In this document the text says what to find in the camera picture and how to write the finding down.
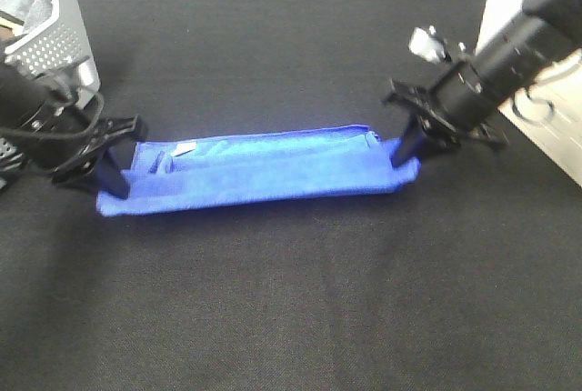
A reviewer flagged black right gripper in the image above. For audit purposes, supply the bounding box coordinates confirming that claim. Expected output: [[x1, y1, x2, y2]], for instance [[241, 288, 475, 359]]
[[382, 79, 508, 167]]

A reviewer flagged yellow cloth in basket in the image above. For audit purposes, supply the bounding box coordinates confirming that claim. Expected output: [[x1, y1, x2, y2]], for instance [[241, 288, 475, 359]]
[[0, 17, 24, 31]]

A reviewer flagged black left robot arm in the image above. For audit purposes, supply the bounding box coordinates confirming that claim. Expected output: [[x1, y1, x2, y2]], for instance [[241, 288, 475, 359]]
[[1, 56, 146, 199]]

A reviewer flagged blue microfibre towel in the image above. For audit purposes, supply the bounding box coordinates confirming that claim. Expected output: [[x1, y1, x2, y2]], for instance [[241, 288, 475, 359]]
[[96, 125, 421, 216]]

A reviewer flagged grey folded cloth in basket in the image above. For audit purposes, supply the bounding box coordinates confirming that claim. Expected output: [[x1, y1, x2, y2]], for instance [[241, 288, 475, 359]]
[[1, 0, 52, 35]]

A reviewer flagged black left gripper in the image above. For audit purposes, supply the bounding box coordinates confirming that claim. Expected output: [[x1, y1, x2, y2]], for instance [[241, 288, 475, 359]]
[[51, 116, 147, 199]]

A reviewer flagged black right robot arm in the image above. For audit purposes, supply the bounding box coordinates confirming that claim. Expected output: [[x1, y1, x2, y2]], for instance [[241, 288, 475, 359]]
[[384, 0, 581, 167]]

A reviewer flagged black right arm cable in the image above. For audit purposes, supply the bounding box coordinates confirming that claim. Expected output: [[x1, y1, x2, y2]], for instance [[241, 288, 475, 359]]
[[509, 48, 582, 125]]

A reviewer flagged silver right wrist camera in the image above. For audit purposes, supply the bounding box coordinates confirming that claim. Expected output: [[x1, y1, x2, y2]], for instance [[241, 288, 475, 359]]
[[408, 25, 467, 64]]

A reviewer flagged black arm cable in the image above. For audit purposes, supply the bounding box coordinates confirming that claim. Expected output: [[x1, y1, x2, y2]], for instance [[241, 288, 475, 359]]
[[509, 48, 582, 125], [0, 55, 106, 174]]

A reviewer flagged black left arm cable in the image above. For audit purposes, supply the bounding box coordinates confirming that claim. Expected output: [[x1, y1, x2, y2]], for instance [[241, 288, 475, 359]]
[[0, 55, 106, 174]]

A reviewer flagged grey perforated laundry basket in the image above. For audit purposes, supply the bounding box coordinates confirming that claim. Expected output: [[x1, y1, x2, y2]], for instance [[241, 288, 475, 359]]
[[0, 0, 102, 190]]

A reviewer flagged white plastic storage box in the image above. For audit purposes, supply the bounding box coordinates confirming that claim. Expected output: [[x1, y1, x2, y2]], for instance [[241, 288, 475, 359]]
[[477, 0, 581, 184]]

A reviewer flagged brown cloth in basket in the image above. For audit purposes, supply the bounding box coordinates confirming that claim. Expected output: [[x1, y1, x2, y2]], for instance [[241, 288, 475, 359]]
[[0, 26, 15, 49]]

